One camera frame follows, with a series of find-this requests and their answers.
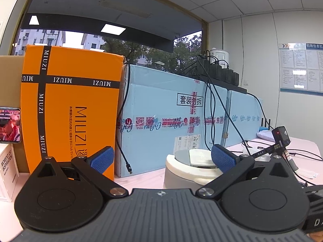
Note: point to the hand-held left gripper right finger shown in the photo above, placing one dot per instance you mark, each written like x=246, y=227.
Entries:
x=222, y=159

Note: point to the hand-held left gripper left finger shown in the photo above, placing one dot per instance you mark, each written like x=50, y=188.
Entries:
x=102, y=158

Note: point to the grey container lid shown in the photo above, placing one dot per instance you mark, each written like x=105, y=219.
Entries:
x=182, y=157

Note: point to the white round container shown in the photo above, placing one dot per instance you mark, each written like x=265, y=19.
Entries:
x=181, y=175

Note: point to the black router antennas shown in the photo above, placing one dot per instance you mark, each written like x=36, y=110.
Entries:
x=267, y=123

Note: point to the white pad on lid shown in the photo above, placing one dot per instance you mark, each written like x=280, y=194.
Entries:
x=200, y=156

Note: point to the small light blue carton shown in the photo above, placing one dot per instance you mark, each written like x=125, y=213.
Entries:
x=242, y=108

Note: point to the clear plastic packet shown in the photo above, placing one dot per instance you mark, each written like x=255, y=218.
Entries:
x=308, y=174

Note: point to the orange cardboard box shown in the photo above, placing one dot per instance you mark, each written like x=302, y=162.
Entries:
x=75, y=93

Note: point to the black power strip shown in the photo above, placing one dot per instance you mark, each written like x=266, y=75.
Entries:
x=227, y=84

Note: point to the large light blue carton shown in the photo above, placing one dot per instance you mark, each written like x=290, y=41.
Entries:
x=156, y=98

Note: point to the row of black chargers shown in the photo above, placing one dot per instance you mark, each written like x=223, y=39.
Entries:
x=222, y=73

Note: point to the small white printed box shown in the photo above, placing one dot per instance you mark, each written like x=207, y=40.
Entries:
x=7, y=171

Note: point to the smartphone with lit screen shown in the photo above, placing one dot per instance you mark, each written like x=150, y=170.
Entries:
x=9, y=124

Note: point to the white water dispenser jug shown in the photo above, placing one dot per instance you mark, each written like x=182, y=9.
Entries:
x=222, y=54

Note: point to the brown cardboard box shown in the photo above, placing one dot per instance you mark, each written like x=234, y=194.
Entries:
x=10, y=80

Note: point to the large window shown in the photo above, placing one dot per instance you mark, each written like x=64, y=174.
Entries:
x=126, y=2

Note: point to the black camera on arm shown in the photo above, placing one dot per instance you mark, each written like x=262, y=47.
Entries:
x=306, y=152

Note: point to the wall notice board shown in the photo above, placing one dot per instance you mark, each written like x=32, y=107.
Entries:
x=300, y=68

